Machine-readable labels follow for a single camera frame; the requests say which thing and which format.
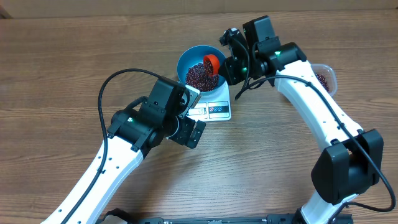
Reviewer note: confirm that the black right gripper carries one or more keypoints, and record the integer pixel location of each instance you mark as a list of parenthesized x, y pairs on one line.
[(232, 72)]

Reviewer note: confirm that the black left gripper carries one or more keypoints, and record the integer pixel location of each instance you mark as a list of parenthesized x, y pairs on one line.
[(183, 137)]

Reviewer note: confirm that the red measuring scoop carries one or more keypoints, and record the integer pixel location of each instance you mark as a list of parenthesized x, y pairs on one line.
[(211, 61)]

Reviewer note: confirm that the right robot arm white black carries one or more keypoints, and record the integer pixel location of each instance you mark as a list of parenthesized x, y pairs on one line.
[(350, 159)]

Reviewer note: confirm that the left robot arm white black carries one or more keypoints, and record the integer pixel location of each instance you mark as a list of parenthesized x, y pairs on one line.
[(133, 132)]

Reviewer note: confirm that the red beans in bowl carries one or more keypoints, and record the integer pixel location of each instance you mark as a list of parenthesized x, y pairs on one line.
[(201, 77)]

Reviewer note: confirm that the white kitchen scale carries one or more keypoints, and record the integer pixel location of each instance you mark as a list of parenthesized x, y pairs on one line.
[(213, 105)]

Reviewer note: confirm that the clear plastic container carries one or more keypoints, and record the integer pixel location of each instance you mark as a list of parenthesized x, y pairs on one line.
[(327, 71)]

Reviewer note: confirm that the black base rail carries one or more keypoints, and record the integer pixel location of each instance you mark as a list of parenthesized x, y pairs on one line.
[(270, 219)]

